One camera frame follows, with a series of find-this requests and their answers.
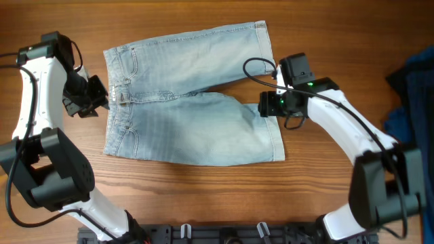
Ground light blue denim shorts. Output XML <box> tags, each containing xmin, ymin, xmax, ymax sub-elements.
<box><xmin>104</xmin><ymin>20</ymin><xmax>285</xmax><ymax>166</ymax></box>

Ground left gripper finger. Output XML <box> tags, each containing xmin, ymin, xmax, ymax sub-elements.
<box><xmin>78</xmin><ymin>103</ymin><xmax>109</xmax><ymax>119</ymax></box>
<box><xmin>62</xmin><ymin>95</ymin><xmax>85</xmax><ymax>117</ymax></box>

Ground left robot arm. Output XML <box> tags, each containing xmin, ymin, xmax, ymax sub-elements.
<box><xmin>1</xmin><ymin>32</ymin><xmax>150</xmax><ymax>243</ymax></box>

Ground dark blue clothes pile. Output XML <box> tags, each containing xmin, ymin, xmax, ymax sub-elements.
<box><xmin>384</xmin><ymin>45</ymin><xmax>433</xmax><ymax>243</ymax></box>

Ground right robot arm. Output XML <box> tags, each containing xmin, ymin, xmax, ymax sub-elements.
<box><xmin>258</xmin><ymin>53</ymin><xmax>427</xmax><ymax>243</ymax></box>

